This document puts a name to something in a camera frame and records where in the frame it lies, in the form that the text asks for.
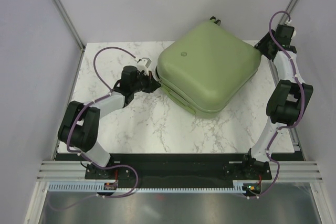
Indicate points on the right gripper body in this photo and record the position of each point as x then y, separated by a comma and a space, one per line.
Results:
264, 43

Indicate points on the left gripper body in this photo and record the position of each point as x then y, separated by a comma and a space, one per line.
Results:
146, 83

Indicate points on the green suitcase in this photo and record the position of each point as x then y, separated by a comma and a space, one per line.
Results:
204, 69

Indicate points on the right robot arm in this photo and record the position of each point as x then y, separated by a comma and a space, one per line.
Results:
288, 102

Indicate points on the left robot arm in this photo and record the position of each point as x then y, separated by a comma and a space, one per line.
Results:
80, 125

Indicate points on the green suitcase wheel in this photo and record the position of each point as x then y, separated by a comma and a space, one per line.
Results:
215, 21

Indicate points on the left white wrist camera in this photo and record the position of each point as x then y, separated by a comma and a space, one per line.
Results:
144, 65

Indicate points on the right aluminium frame post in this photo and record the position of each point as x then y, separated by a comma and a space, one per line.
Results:
290, 7

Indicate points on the aluminium frame post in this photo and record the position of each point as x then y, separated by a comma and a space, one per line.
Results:
69, 24
290, 7

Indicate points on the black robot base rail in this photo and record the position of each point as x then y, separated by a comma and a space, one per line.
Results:
180, 171

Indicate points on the left aluminium frame post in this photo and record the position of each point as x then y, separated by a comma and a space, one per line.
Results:
69, 24

